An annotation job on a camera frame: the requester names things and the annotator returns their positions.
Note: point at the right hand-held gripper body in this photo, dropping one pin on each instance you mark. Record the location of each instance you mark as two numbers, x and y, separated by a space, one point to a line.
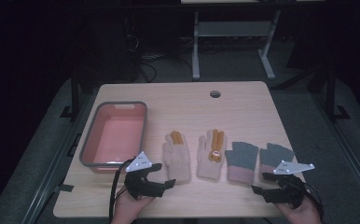
291 189

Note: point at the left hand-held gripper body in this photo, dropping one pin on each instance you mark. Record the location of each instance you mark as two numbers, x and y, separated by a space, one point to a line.
139 182

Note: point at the plain beige and orange glove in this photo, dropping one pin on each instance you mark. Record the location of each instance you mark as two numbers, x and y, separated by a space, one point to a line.
176 158

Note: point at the grey and pink fingerless glove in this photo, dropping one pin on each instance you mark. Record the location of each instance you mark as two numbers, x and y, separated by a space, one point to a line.
274 154
242 161

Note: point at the beige glove with bear face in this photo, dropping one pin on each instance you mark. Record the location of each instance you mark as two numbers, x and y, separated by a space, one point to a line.
210 168

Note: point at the pink basin with grey rim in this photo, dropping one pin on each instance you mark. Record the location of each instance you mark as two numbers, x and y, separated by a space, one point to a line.
116 137

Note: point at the person's right hand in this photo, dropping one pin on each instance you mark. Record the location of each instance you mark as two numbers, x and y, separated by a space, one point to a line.
302 214

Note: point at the person's left hand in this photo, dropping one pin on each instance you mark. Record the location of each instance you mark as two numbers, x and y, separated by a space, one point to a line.
128 208

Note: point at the black metal stand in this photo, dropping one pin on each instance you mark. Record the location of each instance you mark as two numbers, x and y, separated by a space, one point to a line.
331 93
75 96

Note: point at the grey metal rail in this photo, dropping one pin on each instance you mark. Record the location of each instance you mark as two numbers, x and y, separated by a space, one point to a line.
52 161
349 149

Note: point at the white metal desk frame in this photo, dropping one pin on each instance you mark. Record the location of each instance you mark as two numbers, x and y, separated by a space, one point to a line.
231 29

